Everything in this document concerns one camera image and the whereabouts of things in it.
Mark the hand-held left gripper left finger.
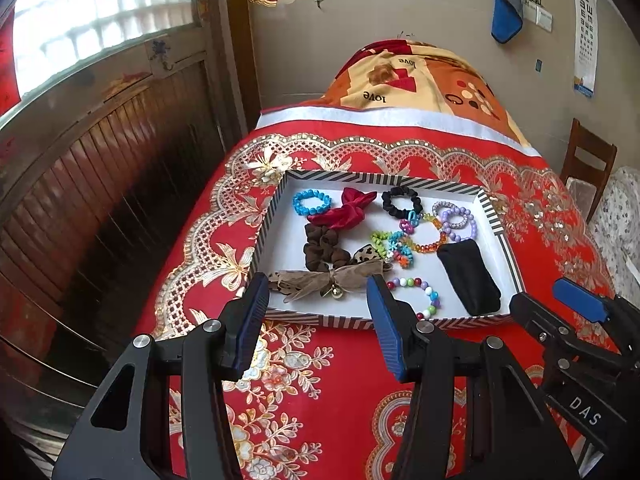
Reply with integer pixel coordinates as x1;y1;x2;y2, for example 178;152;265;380
52;272;271;480

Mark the red gold patterned tablecloth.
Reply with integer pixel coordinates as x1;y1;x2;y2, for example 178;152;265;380
145;120;621;480

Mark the brown wooden door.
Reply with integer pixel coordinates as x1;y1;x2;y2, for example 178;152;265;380
0;0;261;461

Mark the white lace cloth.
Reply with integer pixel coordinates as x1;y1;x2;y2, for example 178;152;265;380
565;167;640;291

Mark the purple bead bracelet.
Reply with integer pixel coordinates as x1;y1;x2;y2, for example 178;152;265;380
440;206;478;241

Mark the black scrunchie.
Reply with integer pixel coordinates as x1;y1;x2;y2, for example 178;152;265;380
381;186;425;219

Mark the black cloth pouch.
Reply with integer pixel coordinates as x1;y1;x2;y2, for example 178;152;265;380
436;239;502;317

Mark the blue bead bracelet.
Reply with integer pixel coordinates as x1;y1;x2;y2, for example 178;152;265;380
292;188;333;217

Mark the white wall switch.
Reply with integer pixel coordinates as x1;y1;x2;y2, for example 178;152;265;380
522;0;553;31

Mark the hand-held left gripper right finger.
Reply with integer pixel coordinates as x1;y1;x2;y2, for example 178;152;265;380
366;274;581;480

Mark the leopard hair bow with bells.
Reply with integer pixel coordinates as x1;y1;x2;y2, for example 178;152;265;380
267;245;393;306

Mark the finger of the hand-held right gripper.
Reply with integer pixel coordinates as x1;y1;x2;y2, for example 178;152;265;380
553;277;640;356
510;292;626;361

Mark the striped white jewelry box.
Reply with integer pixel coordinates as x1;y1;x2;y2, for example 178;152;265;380
248;170;526;331

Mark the eye chart poster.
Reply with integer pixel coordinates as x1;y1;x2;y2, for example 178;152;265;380
572;0;598;97

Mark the window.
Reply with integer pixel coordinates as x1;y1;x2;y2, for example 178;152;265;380
12;0;196;96

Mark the blue grey towel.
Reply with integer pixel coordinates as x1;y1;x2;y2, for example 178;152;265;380
484;0;525;43

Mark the amber bead bracelet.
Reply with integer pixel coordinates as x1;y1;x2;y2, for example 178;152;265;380
400;215;448;257

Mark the orange printed blanket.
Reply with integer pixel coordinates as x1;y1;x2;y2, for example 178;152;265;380
322;39;541;153

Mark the wooden chair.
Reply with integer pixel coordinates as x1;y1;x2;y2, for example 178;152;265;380
560;118;618;221

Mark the red satin hair bow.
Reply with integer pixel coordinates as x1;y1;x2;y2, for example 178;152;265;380
306;187;377;231

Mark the multicoloured bead bracelet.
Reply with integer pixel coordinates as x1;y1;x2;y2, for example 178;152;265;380
385;275;442;320

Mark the silver rhinestone bracelet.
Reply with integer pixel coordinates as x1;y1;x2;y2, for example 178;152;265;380
431;201;466;221

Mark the colourful plastic chain bracelet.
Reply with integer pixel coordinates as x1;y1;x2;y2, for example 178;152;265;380
370;230;416;268

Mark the red paper window decoration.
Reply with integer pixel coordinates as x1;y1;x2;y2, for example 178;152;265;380
0;10;23;116

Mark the brown scrunchie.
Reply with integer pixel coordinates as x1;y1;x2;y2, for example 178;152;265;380
302;223;351;268

